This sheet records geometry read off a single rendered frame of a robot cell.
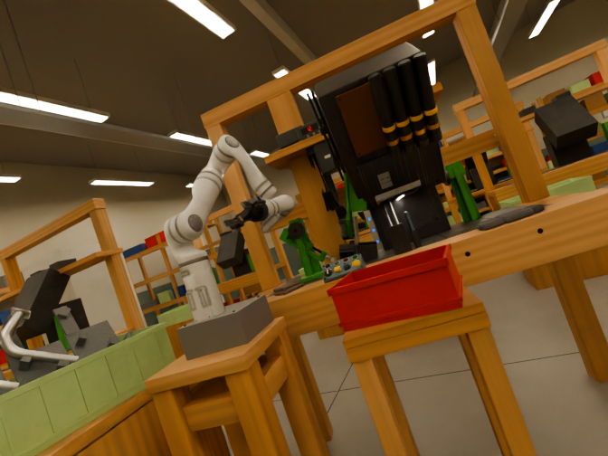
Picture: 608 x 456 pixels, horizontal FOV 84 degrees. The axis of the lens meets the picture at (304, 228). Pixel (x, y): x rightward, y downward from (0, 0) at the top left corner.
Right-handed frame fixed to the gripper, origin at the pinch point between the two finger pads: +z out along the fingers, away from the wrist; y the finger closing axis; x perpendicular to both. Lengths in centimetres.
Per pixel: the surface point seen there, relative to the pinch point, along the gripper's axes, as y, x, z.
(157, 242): -449, -252, -400
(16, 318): -75, -20, 30
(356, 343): 12, 51, 10
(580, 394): 29, 141, -93
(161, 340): -51, 15, 7
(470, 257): 41, 56, -32
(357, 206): 19, 17, -48
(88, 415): -56, 23, 35
